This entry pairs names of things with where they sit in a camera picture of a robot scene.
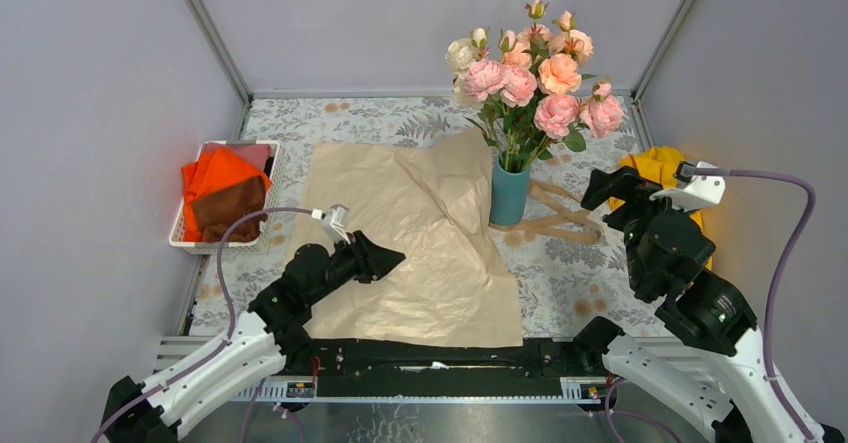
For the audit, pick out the floral patterned table mat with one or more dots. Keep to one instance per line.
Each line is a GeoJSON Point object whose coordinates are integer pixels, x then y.
{"type": "Point", "coordinates": [561, 285]}

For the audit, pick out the peach kraft wrapping paper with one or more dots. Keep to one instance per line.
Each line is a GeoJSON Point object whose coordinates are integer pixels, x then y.
{"type": "Point", "coordinates": [453, 288]}

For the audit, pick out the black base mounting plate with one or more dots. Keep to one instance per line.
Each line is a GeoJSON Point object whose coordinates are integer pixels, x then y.
{"type": "Point", "coordinates": [375, 371]}

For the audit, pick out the teal cylindrical vase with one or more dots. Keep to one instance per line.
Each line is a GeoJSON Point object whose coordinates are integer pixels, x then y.
{"type": "Point", "coordinates": [508, 195]}

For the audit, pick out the orange cloth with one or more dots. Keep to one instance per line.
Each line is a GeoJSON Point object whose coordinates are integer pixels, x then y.
{"type": "Point", "coordinates": [210, 172]}

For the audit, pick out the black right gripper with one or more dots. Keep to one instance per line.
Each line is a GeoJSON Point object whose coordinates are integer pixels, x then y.
{"type": "Point", "coordinates": [604, 182]}

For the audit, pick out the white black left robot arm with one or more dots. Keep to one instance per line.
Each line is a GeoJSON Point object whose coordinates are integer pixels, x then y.
{"type": "Point", "coordinates": [268, 338]}

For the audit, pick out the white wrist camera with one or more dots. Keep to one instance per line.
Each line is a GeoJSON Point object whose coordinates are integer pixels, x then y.
{"type": "Point", "coordinates": [333, 222]}
{"type": "Point", "coordinates": [693, 191]}

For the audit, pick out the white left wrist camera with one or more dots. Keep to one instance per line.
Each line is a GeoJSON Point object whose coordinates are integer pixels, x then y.
{"type": "Point", "coordinates": [333, 222]}

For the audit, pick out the pink bud rose stem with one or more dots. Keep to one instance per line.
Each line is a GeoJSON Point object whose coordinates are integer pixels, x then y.
{"type": "Point", "coordinates": [568, 52]}

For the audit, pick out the cream rose stem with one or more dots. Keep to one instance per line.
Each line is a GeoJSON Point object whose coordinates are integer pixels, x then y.
{"type": "Point", "coordinates": [475, 77]}

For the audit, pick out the brown paper ribbon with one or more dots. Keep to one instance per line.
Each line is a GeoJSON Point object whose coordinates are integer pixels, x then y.
{"type": "Point", "coordinates": [562, 223]}

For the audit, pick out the large pink rose stem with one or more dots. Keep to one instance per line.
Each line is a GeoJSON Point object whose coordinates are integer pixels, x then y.
{"type": "Point", "coordinates": [560, 118]}

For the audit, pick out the yellow crumpled cloth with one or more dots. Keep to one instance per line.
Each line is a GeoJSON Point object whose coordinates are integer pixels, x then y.
{"type": "Point", "coordinates": [658, 164]}

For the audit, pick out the peach rose stem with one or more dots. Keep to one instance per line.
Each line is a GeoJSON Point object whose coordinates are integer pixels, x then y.
{"type": "Point", "coordinates": [522, 49]}

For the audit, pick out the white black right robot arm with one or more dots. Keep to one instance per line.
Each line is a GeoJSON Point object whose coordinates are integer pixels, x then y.
{"type": "Point", "coordinates": [712, 317]}

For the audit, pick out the white plastic basket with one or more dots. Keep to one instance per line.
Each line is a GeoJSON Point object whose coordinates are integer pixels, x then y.
{"type": "Point", "coordinates": [273, 169]}

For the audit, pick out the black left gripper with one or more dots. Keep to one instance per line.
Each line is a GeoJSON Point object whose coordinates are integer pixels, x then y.
{"type": "Point", "coordinates": [372, 261]}

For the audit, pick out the aluminium frame rail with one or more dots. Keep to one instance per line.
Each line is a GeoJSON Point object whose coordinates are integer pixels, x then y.
{"type": "Point", "coordinates": [220, 51]}

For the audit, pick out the brown cloth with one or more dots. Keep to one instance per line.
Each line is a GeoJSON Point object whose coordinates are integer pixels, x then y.
{"type": "Point", "coordinates": [215, 212]}

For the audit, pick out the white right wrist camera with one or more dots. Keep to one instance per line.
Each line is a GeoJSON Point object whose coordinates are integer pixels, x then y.
{"type": "Point", "coordinates": [693, 191]}

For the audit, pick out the pink cloth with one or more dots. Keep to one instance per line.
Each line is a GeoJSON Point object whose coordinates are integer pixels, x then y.
{"type": "Point", "coordinates": [259, 155]}

